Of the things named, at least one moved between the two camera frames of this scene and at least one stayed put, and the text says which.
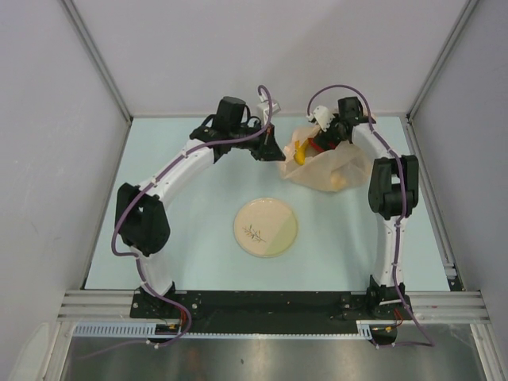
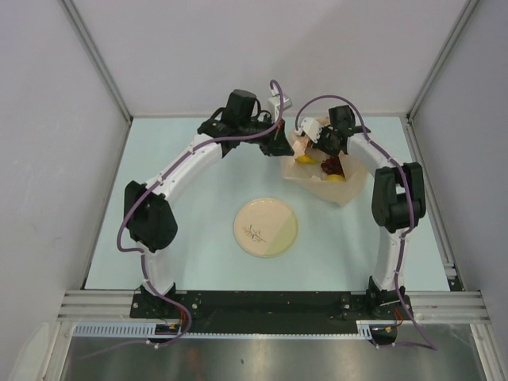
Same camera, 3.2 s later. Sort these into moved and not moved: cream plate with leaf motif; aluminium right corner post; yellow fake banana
Moved: yellow fake banana
Not moved: cream plate with leaf motif; aluminium right corner post
